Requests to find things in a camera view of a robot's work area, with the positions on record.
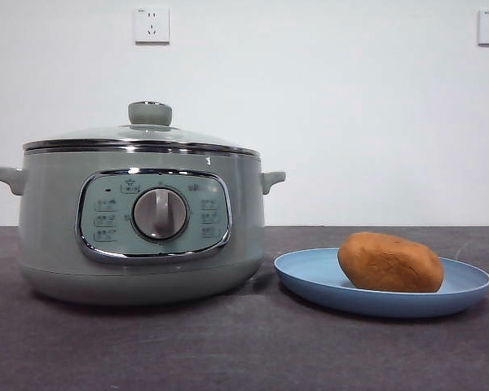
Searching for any glass lid with green knob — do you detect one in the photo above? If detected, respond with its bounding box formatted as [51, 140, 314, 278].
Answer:
[22, 100, 261, 157]

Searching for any brown potato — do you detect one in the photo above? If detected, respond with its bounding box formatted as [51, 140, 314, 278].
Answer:
[337, 231, 445, 293]

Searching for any blue plate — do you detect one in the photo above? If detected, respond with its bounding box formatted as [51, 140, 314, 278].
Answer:
[273, 247, 489, 319]

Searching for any pale green electric steamer pot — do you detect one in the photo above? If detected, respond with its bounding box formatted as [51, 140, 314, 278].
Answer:
[0, 147, 288, 307]

